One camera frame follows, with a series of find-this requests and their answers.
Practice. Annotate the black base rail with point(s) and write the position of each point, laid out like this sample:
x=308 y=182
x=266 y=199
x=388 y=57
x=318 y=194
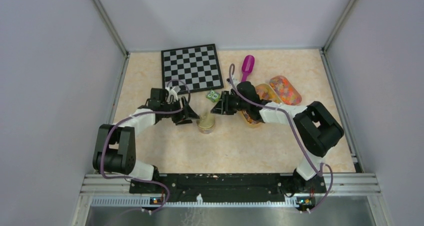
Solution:
x=229 y=187

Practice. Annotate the tray with mixed colourful candies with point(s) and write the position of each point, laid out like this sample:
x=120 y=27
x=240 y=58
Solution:
x=285 y=90

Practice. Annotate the magenta plastic scoop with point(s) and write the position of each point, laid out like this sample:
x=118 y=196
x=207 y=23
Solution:
x=247 y=67

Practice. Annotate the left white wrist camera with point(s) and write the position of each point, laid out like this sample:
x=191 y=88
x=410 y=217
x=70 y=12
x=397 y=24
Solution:
x=172 y=94

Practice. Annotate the white round lid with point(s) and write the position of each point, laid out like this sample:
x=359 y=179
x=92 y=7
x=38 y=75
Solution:
x=207 y=117

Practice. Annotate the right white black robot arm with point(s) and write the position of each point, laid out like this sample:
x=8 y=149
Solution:
x=313 y=126

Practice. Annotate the green owl toy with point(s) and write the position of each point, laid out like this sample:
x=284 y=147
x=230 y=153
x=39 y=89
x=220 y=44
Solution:
x=213 y=96

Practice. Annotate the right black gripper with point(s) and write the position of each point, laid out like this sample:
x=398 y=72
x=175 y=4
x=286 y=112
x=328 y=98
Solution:
x=223 y=106

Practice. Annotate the clear plastic cup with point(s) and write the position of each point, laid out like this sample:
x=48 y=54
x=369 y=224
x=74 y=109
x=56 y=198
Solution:
x=205 y=126

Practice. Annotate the tray with orange wrapped candies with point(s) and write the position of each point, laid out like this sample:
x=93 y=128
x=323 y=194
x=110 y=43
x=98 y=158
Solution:
x=249 y=121

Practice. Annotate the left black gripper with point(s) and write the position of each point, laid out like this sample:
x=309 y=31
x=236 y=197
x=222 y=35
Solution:
x=186 y=114

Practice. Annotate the tray with yellow gummy candies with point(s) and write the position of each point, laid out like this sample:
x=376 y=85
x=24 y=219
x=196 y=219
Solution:
x=265 y=92

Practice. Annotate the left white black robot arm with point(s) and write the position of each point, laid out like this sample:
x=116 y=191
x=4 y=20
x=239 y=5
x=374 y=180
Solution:
x=115 y=147

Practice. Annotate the black white chessboard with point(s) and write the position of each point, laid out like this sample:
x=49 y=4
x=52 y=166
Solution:
x=193 y=68

